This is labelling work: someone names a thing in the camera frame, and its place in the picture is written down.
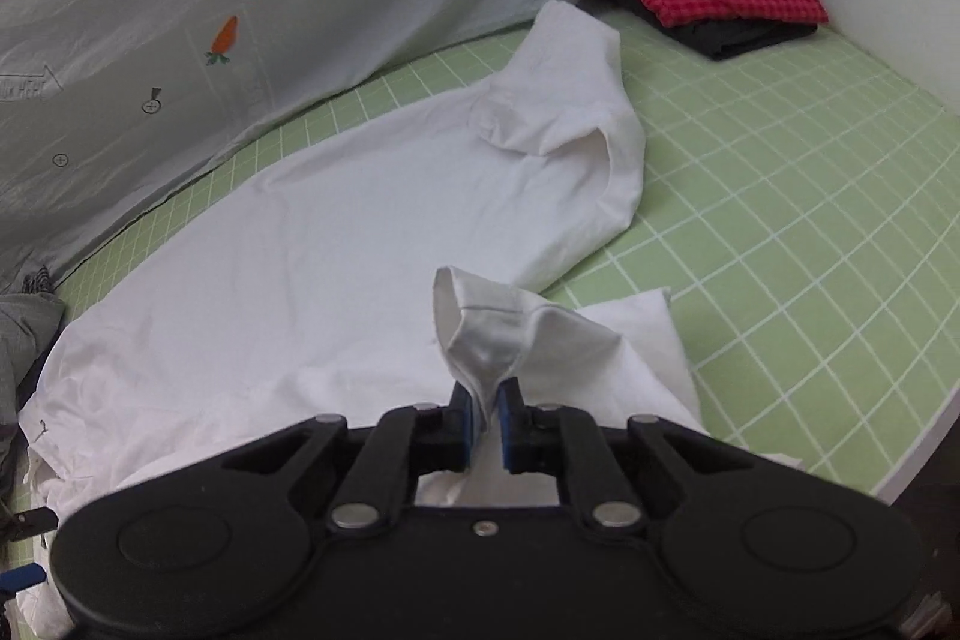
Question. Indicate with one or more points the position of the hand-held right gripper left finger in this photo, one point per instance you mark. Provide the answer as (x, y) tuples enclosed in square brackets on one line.
[(465, 421)]

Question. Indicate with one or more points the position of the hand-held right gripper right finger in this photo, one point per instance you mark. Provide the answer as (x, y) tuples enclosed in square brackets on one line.
[(510, 422)]

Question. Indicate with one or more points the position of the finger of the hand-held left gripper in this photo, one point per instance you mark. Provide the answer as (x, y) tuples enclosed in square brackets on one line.
[(26, 524), (19, 578)]

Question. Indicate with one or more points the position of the white shirt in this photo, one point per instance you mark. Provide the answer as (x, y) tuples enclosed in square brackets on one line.
[(337, 220)]

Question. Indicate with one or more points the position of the grey garment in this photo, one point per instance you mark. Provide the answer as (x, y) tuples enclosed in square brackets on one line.
[(22, 340)]

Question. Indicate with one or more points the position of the blue plaid shirt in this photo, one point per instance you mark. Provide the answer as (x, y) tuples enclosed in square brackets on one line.
[(37, 281)]

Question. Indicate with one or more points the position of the green grid mat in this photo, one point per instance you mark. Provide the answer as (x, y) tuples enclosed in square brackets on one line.
[(787, 197)]

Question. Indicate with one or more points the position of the black folded garment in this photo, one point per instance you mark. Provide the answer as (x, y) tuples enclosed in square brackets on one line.
[(727, 40)]

